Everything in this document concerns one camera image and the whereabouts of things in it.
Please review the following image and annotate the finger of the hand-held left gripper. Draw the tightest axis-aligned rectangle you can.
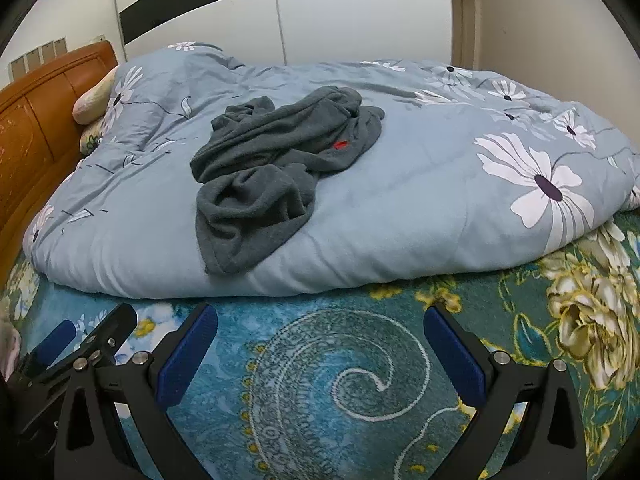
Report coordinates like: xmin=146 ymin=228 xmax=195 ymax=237
xmin=72 ymin=302 xmax=138 ymax=368
xmin=35 ymin=319 xmax=76 ymax=367

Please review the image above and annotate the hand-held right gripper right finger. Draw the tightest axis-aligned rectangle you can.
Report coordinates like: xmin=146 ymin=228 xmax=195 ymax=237
xmin=422 ymin=303 xmax=588 ymax=480

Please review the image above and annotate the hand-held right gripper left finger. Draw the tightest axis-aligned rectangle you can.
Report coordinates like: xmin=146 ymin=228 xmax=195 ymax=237
xmin=52 ymin=303 xmax=219 ymax=480

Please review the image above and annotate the grey knitted sock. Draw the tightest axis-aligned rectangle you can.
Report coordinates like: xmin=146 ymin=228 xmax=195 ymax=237
xmin=190 ymin=85 xmax=386 ymax=276

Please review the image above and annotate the teal floral bed sheet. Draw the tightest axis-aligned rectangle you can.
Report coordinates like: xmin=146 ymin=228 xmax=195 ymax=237
xmin=0 ymin=205 xmax=640 ymax=480

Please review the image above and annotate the light blue floral quilt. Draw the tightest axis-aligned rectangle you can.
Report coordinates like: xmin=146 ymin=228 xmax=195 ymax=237
xmin=22 ymin=42 xmax=640 ymax=298

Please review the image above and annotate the floral pillow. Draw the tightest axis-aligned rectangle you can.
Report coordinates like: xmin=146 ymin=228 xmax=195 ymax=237
xmin=79 ymin=119 xmax=109 ymax=157

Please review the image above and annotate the orange wooden headboard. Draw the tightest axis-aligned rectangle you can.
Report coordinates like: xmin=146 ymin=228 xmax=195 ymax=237
xmin=0 ymin=41 xmax=121 ymax=281

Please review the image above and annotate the beige pillow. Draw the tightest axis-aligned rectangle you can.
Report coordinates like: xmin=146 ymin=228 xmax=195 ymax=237
xmin=72 ymin=67 xmax=119 ymax=126

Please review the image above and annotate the white wardrobe with black stripe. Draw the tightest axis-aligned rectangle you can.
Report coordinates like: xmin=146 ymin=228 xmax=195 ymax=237
xmin=112 ymin=0 xmax=466 ymax=68

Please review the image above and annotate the beige door frame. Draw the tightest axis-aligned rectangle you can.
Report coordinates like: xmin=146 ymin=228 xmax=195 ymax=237
xmin=446 ymin=0 xmax=482 ymax=69

